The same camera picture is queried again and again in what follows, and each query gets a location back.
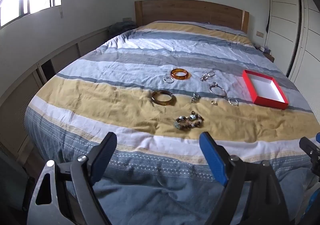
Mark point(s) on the wooden bed headboard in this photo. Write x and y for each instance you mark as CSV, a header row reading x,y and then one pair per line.
x,y
187,11

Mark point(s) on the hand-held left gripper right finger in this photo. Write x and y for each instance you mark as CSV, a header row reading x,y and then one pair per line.
x,y
215,160

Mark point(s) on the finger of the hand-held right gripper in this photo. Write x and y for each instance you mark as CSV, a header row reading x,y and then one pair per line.
x,y
308,146
318,138

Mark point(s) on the wooden nightstand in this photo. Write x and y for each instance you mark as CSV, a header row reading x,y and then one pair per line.
x,y
270,58

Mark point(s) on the thin silver bangle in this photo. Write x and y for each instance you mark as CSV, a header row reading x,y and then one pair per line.
x,y
213,85

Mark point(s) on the low beige wall cabinet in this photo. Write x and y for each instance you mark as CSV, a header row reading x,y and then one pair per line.
x,y
62,55

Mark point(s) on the beige wall socket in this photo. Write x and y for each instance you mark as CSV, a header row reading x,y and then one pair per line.
x,y
260,34
126,19

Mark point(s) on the striped bed with quilt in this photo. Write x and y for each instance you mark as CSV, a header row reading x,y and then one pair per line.
x,y
125,65

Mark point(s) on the dark brown bangle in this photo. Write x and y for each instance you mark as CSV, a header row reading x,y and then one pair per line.
x,y
162,102

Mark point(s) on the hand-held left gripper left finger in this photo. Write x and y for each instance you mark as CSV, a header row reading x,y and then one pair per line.
x,y
100,162

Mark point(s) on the small white box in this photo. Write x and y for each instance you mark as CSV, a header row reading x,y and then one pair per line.
x,y
261,49

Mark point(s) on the orange amber bangle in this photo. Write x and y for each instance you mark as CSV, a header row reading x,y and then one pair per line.
x,y
180,78

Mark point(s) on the white sliding wardrobe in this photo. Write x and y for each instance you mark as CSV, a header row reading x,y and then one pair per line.
x,y
282,15

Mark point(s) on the red shallow box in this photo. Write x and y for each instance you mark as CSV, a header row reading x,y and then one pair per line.
x,y
265,87

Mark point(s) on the dark cloth pile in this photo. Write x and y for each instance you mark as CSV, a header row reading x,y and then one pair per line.
x,y
121,28

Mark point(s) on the cluster of dark rings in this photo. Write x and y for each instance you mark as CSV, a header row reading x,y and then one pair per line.
x,y
195,98

